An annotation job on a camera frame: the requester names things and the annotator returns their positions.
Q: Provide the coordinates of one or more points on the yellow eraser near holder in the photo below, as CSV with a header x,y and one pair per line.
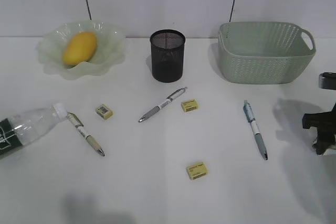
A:
x,y
189,105

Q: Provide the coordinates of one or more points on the blue white pen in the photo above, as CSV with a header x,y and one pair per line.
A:
x,y
256,132

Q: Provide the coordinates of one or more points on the yellow eraser front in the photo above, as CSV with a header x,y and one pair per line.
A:
x,y
197,170

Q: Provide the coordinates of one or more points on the green woven plastic basket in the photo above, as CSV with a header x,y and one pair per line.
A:
x,y
264,52

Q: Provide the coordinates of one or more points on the clear water bottle green label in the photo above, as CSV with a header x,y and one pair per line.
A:
x,y
23,129

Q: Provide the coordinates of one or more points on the grey white pen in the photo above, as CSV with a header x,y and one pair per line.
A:
x,y
160,106

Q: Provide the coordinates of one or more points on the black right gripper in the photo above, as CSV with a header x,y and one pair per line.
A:
x,y
324,122

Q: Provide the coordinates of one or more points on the waste paper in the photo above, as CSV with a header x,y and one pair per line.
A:
x,y
329,150

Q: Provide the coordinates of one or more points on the yellow mango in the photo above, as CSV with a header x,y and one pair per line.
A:
x,y
81,48

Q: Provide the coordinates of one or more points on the yellow eraser with barcode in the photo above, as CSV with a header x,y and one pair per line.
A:
x,y
104,112

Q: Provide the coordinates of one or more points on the black mesh pen holder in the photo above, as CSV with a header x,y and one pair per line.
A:
x,y
167,55

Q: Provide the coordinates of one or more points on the beige white pen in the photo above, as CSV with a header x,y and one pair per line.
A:
x,y
82,131

